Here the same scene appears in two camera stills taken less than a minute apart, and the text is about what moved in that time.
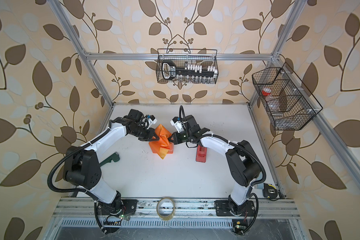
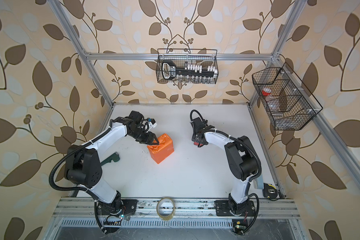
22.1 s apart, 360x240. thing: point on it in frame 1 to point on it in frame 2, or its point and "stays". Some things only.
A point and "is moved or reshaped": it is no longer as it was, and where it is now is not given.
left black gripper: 150,132 stays
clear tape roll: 163,217 stays
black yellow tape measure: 269,191 stays
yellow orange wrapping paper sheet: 162,146 is moved or reshaped
